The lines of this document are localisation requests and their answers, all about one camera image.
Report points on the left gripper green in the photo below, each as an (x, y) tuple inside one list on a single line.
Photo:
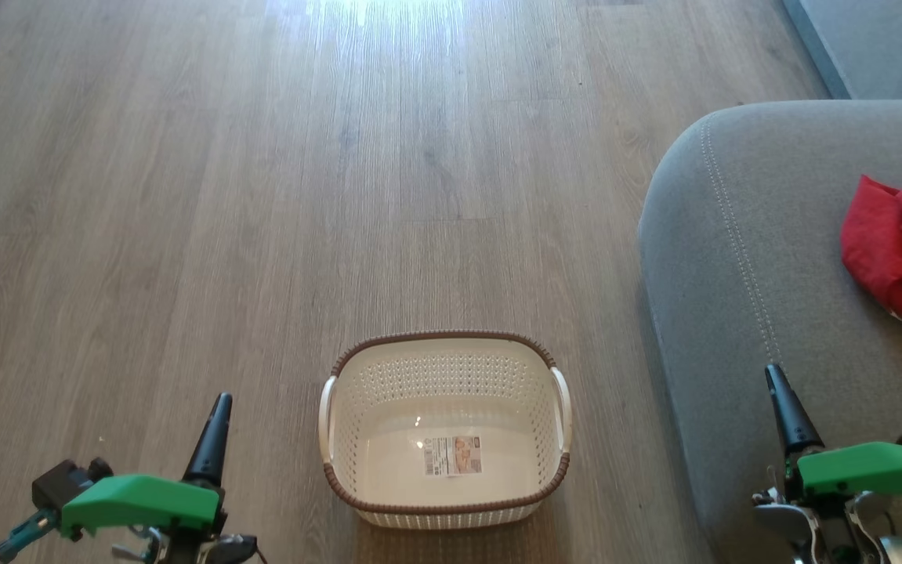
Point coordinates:
[(145, 501)]

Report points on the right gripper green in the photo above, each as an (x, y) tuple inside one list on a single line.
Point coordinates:
[(874, 470)]

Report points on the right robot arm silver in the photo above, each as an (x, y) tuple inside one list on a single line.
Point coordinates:
[(834, 533)]

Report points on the grey fabric sofa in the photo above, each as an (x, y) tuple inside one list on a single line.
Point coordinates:
[(795, 313)]

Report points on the grey sofa section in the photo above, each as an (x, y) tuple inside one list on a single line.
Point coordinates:
[(882, 43)]

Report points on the printed paper label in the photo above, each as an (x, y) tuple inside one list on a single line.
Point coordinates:
[(452, 456)]

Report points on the white perforated laundry basket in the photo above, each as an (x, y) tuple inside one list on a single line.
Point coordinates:
[(450, 415)]

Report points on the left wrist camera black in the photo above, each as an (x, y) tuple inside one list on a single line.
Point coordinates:
[(67, 482)]

